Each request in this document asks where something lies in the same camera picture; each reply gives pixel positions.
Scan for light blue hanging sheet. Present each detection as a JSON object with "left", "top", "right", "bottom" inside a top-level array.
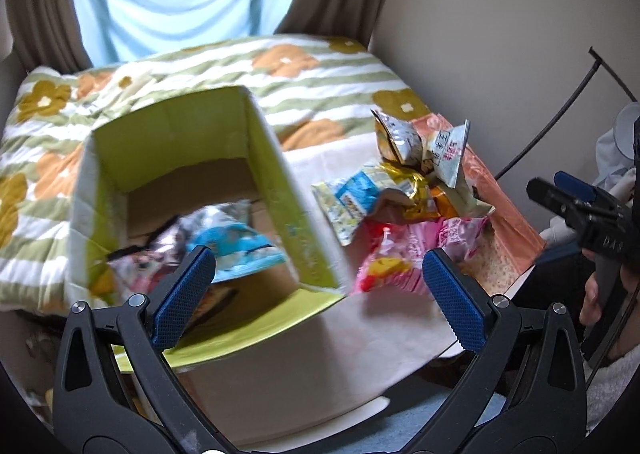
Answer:
[{"left": 69, "top": 0, "right": 312, "bottom": 68}]

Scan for light blue garment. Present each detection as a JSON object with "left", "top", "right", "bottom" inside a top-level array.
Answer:
[{"left": 592, "top": 102, "right": 640, "bottom": 197}]

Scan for floral striped quilt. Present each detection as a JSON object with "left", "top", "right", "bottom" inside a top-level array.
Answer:
[{"left": 0, "top": 32, "right": 433, "bottom": 317}]

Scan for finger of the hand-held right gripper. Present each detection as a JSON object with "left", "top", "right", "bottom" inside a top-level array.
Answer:
[
  {"left": 526, "top": 177, "right": 589, "bottom": 235},
  {"left": 553, "top": 171, "right": 626, "bottom": 208}
]

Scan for person's right hand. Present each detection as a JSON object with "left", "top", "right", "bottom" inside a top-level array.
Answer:
[{"left": 579, "top": 259, "right": 640, "bottom": 361}]

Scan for person's right forearm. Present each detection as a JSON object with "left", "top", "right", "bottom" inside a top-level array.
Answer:
[{"left": 585, "top": 334, "right": 640, "bottom": 437}]

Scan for gold snack packet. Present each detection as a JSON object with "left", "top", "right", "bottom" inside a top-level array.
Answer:
[{"left": 377, "top": 165, "right": 443, "bottom": 223}]

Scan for green cardboard box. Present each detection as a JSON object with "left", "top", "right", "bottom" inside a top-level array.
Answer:
[{"left": 64, "top": 85, "right": 353, "bottom": 375}]

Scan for blue and cream snack packet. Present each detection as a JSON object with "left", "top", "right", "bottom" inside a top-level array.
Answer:
[{"left": 311, "top": 168, "right": 398, "bottom": 247}]

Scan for pink snack packet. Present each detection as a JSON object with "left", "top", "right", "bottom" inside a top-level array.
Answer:
[{"left": 349, "top": 215, "right": 497, "bottom": 297}]

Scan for silver snack packet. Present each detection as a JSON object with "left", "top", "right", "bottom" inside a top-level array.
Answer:
[{"left": 147, "top": 199, "right": 253, "bottom": 259}]

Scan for black braided cable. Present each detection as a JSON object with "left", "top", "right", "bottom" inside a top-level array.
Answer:
[{"left": 590, "top": 278, "right": 640, "bottom": 376}]

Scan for dark colourful snack packet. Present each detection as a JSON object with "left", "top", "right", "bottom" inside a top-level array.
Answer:
[{"left": 106, "top": 243, "right": 173, "bottom": 295}]

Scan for white and red snack packet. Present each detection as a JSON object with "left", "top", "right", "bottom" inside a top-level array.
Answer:
[{"left": 425, "top": 120, "right": 497, "bottom": 217}]

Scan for small orange snack packet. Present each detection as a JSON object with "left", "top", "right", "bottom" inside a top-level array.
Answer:
[{"left": 431, "top": 186, "right": 463, "bottom": 221}]

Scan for grey and yellow snack packet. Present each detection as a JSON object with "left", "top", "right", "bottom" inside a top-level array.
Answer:
[{"left": 371, "top": 108, "right": 428, "bottom": 171}]

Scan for light blue snack packet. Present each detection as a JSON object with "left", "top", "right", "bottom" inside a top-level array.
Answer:
[{"left": 187, "top": 216, "right": 287, "bottom": 283}]

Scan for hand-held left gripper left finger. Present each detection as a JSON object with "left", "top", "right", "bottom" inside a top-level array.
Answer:
[{"left": 51, "top": 245, "right": 236, "bottom": 454}]

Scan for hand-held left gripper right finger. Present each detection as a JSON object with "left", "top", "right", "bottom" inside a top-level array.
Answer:
[{"left": 400, "top": 248, "right": 588, "bottom": 454}]

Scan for thin black rod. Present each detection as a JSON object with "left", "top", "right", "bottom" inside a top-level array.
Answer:
[{"left": 497, "top": 46, "right": 640, "bottom": 181}]

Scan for white cloth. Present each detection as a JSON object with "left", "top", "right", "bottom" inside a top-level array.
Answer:
[{"left": 541, "top": 216, "right": 578, "bottom": 247}]

